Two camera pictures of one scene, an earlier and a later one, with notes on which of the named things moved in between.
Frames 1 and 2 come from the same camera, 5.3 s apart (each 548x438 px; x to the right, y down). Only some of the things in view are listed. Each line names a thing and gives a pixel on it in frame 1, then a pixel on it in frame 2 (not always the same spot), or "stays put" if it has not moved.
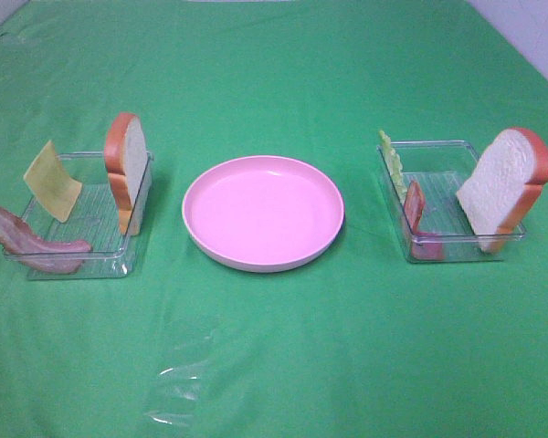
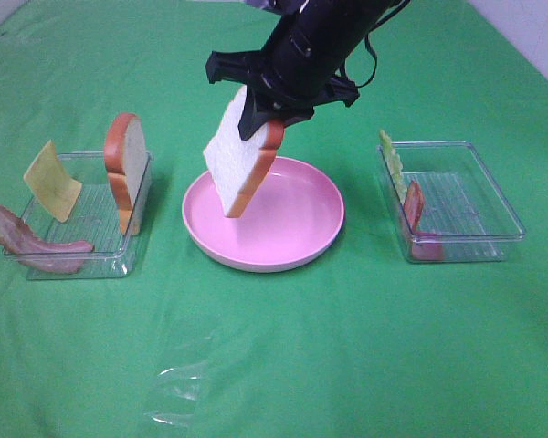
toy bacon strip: [21, 244] stays put
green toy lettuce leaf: [394, 164] stays put
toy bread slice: [507, 177] → [238, 165]
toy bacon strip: [425, 245] stays put
